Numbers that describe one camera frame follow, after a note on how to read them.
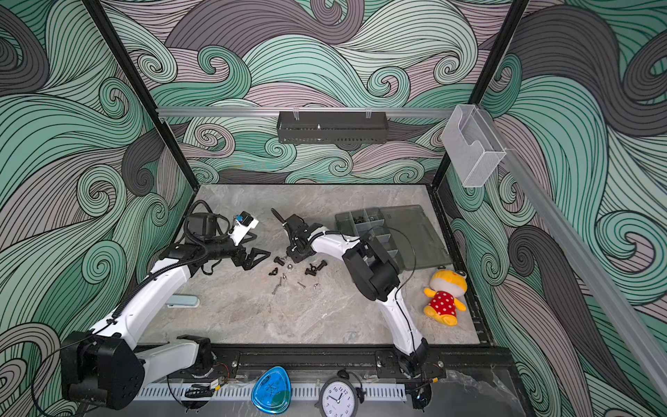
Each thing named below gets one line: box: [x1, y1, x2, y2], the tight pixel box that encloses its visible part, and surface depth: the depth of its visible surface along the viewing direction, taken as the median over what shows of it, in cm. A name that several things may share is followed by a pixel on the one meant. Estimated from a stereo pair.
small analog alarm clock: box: [314, 369, 367, 417], surface depth 67 cm
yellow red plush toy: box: [422, 265, 469, 327], surface depth 83 cm
